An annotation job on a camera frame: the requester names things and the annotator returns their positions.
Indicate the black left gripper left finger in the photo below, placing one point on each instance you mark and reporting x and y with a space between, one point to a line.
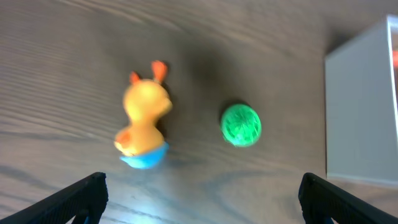
81 203

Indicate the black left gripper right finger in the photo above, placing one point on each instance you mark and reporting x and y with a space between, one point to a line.
324 203

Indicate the green ridged ball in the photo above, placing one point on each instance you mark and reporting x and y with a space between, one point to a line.
240 125

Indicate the brown plush bear toy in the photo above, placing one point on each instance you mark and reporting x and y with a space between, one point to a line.
395 58

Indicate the white cardboard box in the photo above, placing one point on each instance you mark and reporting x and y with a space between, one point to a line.
361 107

